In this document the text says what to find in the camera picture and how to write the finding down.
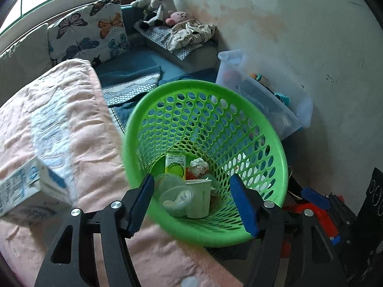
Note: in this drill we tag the green-white milk carton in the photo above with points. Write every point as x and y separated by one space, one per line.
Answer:
175 166

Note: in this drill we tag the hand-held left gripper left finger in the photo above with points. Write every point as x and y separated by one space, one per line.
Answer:
140 203

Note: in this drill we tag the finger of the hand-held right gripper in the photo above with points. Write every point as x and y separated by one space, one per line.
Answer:
314 195

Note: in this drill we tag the black white cow plush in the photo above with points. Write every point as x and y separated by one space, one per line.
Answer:
160 6

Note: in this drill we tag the grey patterned cushion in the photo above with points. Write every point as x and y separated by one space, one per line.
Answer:
158 37

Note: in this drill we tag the red mesh ball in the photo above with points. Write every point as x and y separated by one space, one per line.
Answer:
189 174

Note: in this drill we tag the green plastic basket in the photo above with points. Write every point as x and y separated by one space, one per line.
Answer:
209 119

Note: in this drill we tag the white milk carton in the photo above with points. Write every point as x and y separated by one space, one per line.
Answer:
27 191

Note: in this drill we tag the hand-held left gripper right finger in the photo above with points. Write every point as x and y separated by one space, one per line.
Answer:
244 206

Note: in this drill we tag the clear round plastic container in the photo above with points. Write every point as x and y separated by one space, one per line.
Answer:
176 203

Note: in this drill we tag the white pillow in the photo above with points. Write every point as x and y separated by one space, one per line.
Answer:
24 47

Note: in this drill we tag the clear plastic storage box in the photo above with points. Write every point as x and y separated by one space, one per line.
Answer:
269 107

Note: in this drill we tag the grey plush toy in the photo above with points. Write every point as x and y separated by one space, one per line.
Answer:
142 1

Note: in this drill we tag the pink plush toy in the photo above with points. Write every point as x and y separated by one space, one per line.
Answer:
176 18

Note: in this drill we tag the butterfly print pillow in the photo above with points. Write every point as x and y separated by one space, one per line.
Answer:
89 30

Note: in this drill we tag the white paper ball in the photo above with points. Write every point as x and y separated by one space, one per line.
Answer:
199 166

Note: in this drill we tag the blue patterned mat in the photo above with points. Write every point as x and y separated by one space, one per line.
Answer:
131 86

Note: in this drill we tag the pink fleece blanket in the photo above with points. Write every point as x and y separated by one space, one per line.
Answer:
74 119

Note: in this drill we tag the white paper cup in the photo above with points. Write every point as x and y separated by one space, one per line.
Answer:
199 200

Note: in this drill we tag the patterned crumpled cloth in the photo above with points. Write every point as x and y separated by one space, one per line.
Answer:
191 34

